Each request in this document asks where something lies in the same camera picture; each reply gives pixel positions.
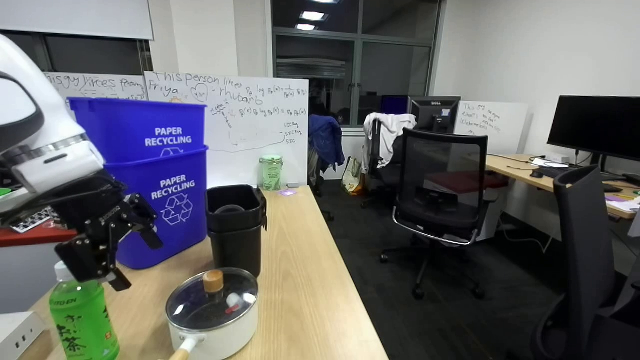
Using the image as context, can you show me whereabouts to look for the wooden office desk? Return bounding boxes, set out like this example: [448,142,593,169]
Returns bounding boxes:
[484,154,640,223]

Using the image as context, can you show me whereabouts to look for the black mesh office chair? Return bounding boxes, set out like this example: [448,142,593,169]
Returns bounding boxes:
[379,126,492,301]

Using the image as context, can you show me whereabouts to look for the small white cylinder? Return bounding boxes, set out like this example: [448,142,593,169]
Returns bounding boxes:
[224,290,246,313]

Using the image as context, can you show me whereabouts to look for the large written whiteboard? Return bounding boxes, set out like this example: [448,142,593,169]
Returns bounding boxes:
[144,71,310,190]

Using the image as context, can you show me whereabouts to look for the black chair under cloth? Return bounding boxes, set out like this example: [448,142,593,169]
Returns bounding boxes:
[364,117,411,196]

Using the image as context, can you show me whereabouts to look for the glass lid wooden knob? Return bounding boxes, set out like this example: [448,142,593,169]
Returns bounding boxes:
[165,267,261,334]

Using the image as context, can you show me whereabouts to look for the checkered calibration board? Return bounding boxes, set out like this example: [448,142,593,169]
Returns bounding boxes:
[7,205,64,234]

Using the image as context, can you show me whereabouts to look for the whiteboard with scribbles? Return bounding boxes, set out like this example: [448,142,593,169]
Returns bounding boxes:
[43,71,149,102]

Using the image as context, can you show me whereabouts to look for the black keyboard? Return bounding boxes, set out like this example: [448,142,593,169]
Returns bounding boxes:
[530,164,570,181]

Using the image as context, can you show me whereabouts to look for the small written whiteboard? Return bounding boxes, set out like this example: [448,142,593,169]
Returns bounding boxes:
[454,99,532,157]

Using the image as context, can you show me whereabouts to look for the black landfill bin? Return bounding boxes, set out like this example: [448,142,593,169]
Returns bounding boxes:
[207,184,270,279]

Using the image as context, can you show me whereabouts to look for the black fabric office chair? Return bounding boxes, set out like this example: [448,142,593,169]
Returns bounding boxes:
[532,164,640,360]

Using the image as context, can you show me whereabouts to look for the white pot wooden handle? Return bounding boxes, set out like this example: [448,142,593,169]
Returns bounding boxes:
[165,292,261,360]

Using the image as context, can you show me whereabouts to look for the blue jacket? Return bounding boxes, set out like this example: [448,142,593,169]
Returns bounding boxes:
[308,114,347,175]

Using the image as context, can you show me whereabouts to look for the white papers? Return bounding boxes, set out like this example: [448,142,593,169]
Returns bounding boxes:
[605,194,640,221]

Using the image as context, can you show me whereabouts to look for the black computer monitor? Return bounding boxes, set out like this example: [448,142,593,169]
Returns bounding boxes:
[546,94,640,175]

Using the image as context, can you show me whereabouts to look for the white pedestal red cushion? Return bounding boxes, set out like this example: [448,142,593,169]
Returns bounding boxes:
[424,170,512,244]

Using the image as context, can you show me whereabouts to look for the green wipes container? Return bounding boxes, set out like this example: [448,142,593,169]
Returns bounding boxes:
[257,154,286,193]

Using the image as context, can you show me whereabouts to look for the white power strip box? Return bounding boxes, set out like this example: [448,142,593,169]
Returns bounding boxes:
[0,308,49,360]

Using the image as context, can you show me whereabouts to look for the white cloth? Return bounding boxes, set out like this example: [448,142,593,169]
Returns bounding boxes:
[362,110,419,170]

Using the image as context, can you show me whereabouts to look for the white yellow bag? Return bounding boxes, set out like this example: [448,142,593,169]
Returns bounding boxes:
[342,157,369,199]

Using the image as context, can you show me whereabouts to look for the green tea bottle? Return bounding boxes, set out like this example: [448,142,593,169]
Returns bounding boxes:
[49,261,123,360]

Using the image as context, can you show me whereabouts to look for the small black monitor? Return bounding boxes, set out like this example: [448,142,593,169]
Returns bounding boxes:
[408,97,462,136]

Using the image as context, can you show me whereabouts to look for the dark glass window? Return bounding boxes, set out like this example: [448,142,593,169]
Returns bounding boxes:
[270,0,446,129]

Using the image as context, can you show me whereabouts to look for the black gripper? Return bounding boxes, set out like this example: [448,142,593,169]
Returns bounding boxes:
[46,170,165,295]

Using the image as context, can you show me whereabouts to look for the red side table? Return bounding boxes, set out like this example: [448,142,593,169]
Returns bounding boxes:
[0,223,81,251]

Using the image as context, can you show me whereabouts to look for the white roller blind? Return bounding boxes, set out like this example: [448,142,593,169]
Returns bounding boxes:
[0,0,156,40]

